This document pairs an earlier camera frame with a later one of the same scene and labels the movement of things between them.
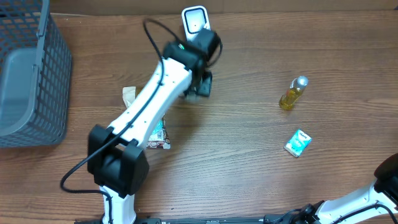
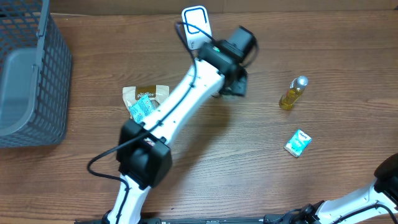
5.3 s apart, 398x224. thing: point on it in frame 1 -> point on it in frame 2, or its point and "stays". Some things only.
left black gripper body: (202, 84) -> (238, 85)
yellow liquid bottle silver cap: (291, 94) stays
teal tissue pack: (298, 143) stays
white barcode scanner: (194, 18) stays
